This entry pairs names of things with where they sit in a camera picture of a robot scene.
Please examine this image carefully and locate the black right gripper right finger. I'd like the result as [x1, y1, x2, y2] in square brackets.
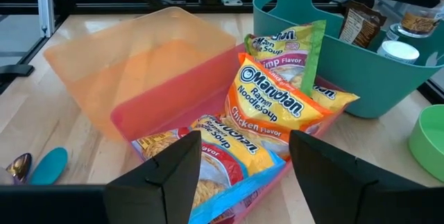
[289, 130, 444, 224]

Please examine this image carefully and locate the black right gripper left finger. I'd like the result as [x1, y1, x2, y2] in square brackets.
[0, 130, 203, 224]

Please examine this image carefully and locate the green lid spice jar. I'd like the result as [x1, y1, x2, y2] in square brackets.
[384, 22, 403, 43]

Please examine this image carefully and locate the brown spice pouch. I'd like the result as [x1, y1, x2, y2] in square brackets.
[339, 0, 388, 50]

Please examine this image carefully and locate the white lid spice jar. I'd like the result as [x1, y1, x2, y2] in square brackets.
[377, 40, 420, 65]

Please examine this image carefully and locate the ramen pack blue edge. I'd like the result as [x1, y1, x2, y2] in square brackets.
[130, 114, 287, 224]

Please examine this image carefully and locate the red plastic bin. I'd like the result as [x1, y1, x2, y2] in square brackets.
[110, 42, 348, 224]

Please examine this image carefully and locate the yellow ramen noodle pack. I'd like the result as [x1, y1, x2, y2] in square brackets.
[310, 84, 361, 114]

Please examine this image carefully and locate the teal plastic basket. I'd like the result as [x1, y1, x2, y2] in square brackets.
[252, 0, 444, 119]

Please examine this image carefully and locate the chicken ramen pack orange edge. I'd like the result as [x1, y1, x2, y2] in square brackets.
[221, 53, 334, 155]

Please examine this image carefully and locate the shrimp ramen pack green edge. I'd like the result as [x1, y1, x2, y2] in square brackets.
[244, 19, 327, 96]

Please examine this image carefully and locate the green plastic bowl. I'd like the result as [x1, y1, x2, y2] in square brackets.
[408, 104, 444, 183]

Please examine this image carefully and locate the teal plastic spoon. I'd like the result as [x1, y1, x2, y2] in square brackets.
[28, 146, 69, 186]

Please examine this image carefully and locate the silver aluminium post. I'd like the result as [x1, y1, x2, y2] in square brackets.
[36, 0, 56, 38]

